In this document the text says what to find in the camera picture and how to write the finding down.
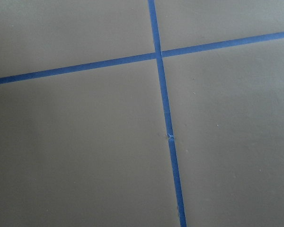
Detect long blue tape line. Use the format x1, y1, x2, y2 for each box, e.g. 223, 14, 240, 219
148, 0, 187, 227

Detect crossing blue tape line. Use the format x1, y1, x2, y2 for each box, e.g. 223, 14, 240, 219
0, 31, 284, 84

